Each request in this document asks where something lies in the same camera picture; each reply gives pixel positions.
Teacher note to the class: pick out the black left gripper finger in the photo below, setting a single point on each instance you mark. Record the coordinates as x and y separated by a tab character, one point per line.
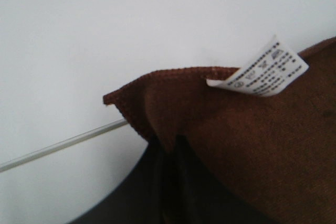
190	193

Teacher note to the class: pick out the brown towel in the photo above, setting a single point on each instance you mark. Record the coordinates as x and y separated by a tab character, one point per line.
275	156

